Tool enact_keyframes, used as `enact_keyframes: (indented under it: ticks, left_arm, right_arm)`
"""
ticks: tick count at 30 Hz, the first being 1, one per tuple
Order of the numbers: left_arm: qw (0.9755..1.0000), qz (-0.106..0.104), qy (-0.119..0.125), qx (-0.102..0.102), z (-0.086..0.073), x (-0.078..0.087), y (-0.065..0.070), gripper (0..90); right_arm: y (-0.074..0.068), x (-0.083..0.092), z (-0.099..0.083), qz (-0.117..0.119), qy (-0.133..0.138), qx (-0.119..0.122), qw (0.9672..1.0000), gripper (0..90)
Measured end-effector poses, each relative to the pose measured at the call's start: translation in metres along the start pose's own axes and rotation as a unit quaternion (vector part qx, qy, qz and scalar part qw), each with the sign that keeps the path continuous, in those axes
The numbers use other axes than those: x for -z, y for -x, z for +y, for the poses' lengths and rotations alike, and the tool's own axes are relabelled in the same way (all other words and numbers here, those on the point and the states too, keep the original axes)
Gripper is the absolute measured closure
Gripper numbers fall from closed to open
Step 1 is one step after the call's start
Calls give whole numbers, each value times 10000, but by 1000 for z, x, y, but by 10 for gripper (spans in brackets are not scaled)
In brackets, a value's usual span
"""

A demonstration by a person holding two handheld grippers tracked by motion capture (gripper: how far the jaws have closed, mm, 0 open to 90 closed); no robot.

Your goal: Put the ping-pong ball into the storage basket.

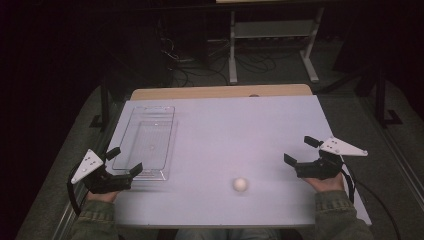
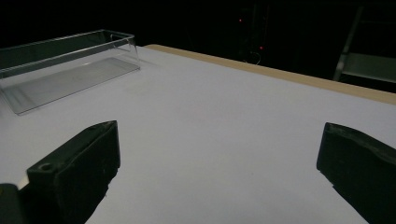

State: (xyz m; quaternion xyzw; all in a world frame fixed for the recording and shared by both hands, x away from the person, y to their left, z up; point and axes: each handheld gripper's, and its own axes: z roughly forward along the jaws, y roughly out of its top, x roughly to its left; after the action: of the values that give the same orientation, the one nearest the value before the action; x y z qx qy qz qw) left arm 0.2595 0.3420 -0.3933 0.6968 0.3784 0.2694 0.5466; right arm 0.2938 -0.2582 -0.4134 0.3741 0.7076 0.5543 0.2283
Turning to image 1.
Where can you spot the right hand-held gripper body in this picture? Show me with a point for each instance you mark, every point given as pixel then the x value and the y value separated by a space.
pixel 320 169

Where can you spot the clear plastic tray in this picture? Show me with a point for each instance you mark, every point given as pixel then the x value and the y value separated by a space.
pixel 148 143

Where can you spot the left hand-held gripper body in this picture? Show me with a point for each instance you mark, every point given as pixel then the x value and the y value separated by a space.
pixel 106 182

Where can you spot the person's left hand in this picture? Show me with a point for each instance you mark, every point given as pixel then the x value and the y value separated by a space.
pixel 103 196

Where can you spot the small white ball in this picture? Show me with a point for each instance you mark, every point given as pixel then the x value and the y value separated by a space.
pixel 240 184

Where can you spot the white metal desk frame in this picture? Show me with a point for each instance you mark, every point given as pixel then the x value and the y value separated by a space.
pixel 273 29

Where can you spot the person's right hand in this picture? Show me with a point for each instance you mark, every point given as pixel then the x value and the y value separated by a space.
pixel 328 184

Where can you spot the black metal stand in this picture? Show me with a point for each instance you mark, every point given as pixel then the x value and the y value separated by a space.
pixel 105 100
pixel 381 96

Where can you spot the light wooden table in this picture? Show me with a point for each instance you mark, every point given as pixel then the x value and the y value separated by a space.
pixel 216 91

